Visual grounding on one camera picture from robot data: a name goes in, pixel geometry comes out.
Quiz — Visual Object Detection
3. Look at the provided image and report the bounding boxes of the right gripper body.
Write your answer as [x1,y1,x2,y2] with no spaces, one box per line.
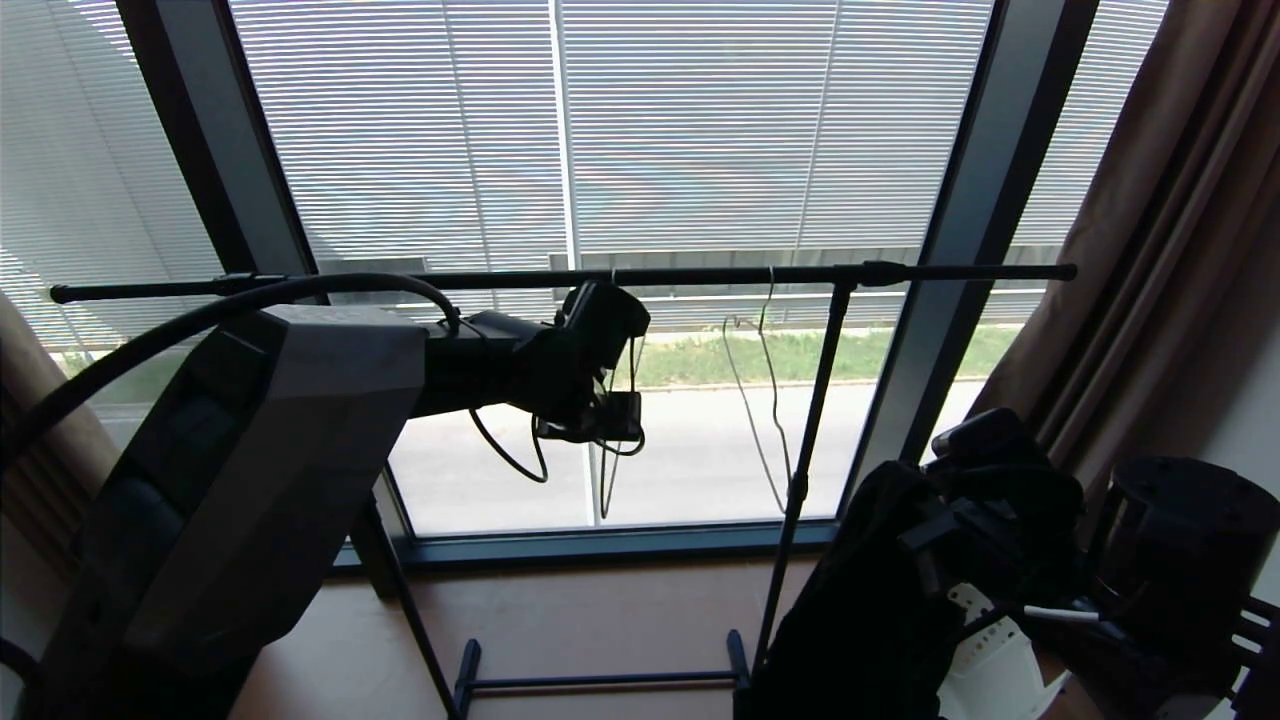
[895,498,991,601]

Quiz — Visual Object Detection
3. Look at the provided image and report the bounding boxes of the black shorts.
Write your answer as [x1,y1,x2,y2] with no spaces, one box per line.
[735,460,961,720]

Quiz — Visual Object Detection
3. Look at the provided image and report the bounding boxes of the pink clothes hanger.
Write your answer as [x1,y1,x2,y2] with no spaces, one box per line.
[722,266,796,516]
[596,266,643,521]

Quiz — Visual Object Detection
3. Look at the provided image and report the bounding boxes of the white laundry basket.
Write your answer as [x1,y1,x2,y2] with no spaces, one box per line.
[938,583,1073,720]

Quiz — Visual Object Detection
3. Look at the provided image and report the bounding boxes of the black clothes rack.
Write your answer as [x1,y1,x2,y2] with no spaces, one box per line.
[50,260,1079,720]

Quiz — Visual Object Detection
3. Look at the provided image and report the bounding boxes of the brown curtain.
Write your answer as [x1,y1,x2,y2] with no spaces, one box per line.
[965,0,1280,481]
[0,295,121,581]

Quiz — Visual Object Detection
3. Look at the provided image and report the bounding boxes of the window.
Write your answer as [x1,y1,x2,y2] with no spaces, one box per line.
[0,0,1171,571]

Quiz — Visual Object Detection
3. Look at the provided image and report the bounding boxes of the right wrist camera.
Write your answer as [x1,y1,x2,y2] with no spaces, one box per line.
[930,408,1041,471]

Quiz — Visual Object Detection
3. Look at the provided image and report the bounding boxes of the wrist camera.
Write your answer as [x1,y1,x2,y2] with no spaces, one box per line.
[930,408,1041,471]
[537,390,644,445]

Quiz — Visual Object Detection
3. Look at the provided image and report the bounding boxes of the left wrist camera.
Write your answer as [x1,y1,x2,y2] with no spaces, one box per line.
[537,390,644,445]

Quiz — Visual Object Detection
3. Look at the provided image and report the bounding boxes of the black cable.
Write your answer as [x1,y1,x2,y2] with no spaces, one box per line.
[0,272,463,466]
[467,405,551,485]

